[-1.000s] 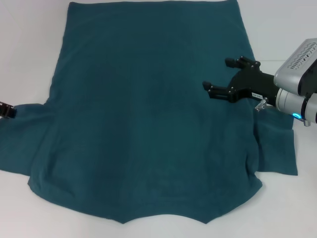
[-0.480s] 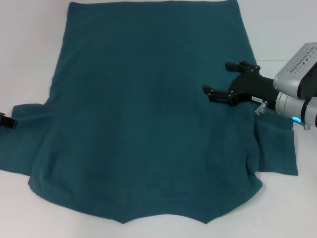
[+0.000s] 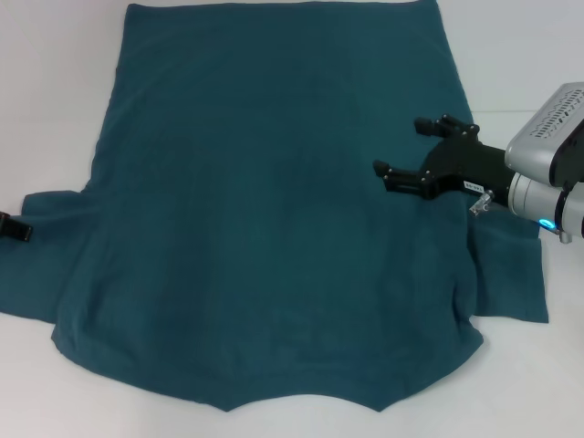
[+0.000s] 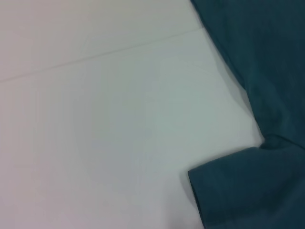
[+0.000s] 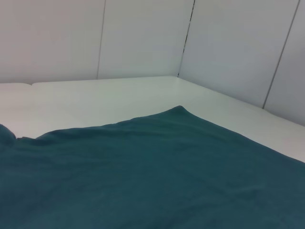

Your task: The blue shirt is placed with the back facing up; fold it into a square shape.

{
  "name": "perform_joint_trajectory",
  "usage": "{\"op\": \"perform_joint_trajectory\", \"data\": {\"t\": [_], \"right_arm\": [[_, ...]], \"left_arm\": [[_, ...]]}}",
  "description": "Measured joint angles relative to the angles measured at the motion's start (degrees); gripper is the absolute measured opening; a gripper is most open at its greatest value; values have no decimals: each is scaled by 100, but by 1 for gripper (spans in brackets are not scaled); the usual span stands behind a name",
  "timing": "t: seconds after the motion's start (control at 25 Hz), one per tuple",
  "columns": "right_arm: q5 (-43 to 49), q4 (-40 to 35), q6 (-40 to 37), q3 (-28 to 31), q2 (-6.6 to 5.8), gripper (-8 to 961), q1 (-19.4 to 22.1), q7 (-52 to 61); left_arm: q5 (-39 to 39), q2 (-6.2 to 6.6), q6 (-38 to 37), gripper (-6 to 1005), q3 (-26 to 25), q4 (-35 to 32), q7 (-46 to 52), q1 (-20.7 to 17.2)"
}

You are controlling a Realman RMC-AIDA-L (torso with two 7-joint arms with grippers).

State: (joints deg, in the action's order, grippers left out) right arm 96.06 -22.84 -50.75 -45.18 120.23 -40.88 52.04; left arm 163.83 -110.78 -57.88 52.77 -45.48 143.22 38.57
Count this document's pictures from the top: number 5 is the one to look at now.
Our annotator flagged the blue shirt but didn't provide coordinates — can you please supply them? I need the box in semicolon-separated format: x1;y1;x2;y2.
0;105;305;229

